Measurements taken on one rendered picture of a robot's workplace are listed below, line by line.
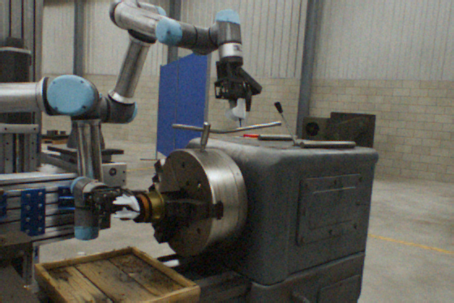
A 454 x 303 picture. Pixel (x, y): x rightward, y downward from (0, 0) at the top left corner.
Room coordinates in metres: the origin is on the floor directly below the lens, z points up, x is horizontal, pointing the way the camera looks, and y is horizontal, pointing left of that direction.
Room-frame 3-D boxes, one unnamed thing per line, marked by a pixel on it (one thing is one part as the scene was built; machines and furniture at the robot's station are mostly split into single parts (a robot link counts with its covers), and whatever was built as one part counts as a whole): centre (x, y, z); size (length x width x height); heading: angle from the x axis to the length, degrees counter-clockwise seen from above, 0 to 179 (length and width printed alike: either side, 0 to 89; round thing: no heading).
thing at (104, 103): (1.69, 0.60, 1.33); 0.13 x 0.12 x 0.14; 134
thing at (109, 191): (1.12, 0.34, 1.08); 0.12 x 0.09 x 0.08; 41
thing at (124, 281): (1.02, 0.28, 0.89); 0.36 x 0.30 x 0.04; 41
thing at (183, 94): (8.07, 1.10, 1.18); 4.12 x 0.80 x 2.35; 20
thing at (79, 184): (1.24, 0.44, 1.08); 0.11 x 0.08 x 0.09; 41
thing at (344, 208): (1.47, -0.19, 1.06); 0.59 x 0.48 x 0.39; 131
